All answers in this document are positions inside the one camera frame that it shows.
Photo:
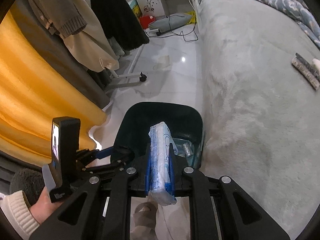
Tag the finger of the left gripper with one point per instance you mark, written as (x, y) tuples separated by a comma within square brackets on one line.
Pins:
[(104, 153)]

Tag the brown knit cardigan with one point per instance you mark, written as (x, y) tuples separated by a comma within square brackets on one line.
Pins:
[(59, 17)]

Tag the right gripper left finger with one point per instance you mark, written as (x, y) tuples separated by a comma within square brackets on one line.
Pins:
[(147, 172)]

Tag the person left hand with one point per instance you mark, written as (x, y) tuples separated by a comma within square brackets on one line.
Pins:
[(44, 208)]

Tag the yellow curtain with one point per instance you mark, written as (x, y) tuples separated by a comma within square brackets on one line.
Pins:
[(32, 94)]

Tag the black hanging coat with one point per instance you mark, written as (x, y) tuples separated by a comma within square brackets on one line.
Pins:
[(118, 21)]

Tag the black tissue pack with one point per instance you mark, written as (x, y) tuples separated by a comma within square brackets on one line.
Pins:
[(309, 71)]

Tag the beige hanging coat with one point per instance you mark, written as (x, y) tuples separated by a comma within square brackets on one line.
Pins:
[(90, 46)]

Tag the red box on floor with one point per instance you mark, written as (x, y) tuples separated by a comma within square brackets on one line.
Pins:
[(146, 20)]

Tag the white fluffy ball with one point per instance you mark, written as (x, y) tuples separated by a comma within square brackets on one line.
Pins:
[(316, 64)]

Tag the grey-green bed blanket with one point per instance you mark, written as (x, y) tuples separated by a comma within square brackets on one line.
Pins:
[(261, 116)]

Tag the blue cloud-pattern duvet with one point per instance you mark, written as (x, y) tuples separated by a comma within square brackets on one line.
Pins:
[(295, 10)]

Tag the yellow plastic bag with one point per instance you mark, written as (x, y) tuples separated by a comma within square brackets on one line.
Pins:
[(192, 15)]

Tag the white clothes rack base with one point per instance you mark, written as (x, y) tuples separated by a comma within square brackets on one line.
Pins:
[(130, 77)]

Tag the dark teal trash bin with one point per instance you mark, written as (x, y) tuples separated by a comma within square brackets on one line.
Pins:
[(152, 122)]

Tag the blue white tissue pack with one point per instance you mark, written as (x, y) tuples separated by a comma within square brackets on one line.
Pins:
[(160, 185)]

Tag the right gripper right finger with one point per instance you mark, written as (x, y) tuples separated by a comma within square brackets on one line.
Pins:
[(171, 168)]

